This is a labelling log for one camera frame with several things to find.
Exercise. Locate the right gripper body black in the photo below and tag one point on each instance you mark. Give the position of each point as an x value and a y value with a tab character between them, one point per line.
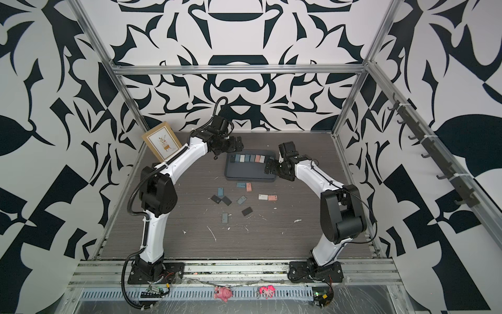
278	167

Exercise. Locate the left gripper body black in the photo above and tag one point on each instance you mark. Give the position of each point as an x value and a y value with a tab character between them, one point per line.
228	144

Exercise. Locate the dark grey storage tray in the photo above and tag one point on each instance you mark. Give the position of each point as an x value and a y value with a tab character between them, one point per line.
248	171

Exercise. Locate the black eraser pair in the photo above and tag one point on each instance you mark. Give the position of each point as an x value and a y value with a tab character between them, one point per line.
226	200
216	199

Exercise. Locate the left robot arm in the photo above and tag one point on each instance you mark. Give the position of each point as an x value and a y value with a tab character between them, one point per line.
155	196

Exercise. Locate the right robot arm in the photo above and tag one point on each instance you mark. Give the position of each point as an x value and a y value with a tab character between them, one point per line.
342	217

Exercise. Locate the grey-blue eraser centre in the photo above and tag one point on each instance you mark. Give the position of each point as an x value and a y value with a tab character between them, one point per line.
242	200

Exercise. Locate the pink toy right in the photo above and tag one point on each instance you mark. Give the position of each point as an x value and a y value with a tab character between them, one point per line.
267	292

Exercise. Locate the pink toy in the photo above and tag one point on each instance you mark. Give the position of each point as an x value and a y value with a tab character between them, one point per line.
222	293
267	292

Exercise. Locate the small circuit board right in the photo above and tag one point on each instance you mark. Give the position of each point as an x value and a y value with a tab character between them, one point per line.
322	299

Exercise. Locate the small circuit board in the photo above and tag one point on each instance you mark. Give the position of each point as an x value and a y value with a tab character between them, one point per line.
322	299
156	292

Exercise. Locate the pink toy left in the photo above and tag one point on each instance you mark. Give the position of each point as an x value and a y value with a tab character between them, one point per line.
222	293

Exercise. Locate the small circuit board left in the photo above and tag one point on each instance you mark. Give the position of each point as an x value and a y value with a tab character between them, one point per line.
156	292

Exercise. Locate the wooden picture frame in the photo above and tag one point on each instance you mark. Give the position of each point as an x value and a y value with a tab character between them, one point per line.
162	141

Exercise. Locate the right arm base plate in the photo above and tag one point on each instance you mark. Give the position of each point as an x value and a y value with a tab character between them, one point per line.
308	272

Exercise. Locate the black wall hook rail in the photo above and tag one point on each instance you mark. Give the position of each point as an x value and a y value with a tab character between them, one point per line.
451	170

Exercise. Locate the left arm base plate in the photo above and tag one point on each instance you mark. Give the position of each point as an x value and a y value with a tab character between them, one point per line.
168	272

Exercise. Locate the white slotted cable duct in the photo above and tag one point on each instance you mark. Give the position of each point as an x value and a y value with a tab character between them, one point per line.
296	293

